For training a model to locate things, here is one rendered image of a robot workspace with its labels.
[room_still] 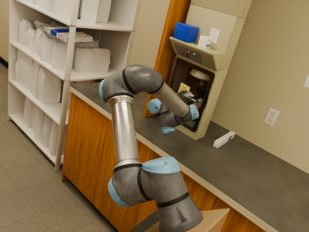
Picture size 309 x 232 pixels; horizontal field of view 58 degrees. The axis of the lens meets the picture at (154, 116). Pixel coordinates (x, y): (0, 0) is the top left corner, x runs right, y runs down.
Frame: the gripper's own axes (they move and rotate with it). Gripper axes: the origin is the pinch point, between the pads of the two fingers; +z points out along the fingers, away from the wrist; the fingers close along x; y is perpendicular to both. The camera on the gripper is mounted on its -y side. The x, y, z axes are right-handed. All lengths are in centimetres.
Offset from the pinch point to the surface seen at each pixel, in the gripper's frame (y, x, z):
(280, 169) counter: 59, -26, 31
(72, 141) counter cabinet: -81, -72, -21
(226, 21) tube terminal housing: 5.4, 47.0, 5.6
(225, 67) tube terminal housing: 10.8, 22.4, 12.7
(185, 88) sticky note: -6.1, 3.0, 4.2
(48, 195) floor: -79, -120, -39
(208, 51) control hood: 6.9, 30.7, -5.6
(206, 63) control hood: 4.4, 23.0, 1.1
